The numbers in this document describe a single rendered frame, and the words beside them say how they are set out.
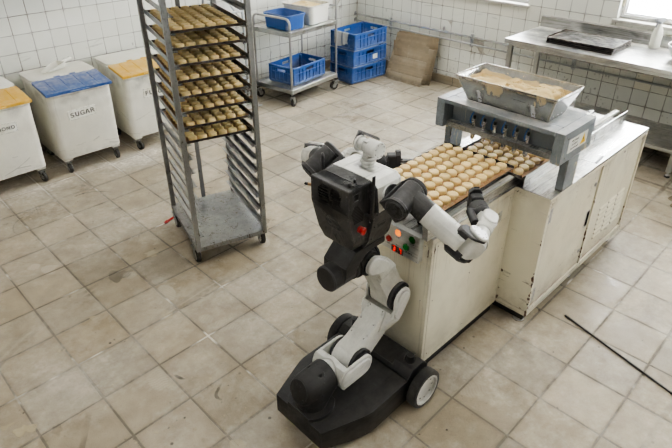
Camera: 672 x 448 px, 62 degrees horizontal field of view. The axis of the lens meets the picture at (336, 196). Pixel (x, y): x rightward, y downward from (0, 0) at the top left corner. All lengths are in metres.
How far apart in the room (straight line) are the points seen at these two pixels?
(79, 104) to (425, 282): 3.43
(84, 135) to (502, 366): 3.77
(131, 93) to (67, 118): 0.58
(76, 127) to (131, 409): 2.80
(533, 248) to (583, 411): 0.80
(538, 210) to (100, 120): 3.68
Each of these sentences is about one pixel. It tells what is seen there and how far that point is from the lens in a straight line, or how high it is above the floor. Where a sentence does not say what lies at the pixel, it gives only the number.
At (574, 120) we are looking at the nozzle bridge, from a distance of 2.96.
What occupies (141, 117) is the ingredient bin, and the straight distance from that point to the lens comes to 5.39.
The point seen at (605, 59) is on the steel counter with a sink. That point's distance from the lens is 5.33.
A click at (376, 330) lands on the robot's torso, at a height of 0.39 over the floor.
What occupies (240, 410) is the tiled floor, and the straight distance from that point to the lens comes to 2.89.
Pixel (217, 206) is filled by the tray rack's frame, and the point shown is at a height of 0.15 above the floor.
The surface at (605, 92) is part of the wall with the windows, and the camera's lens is 6.21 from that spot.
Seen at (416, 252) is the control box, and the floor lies 0.76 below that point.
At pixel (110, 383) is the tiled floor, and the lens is 3.16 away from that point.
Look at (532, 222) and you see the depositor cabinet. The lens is 3.02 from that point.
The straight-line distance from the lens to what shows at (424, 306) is 2.70.
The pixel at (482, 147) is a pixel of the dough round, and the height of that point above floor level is 0.91.
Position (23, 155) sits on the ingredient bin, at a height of 0.28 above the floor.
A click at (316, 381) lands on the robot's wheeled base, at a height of 0.34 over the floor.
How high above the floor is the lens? 2.21
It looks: 30 degrees down
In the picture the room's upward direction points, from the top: straight up
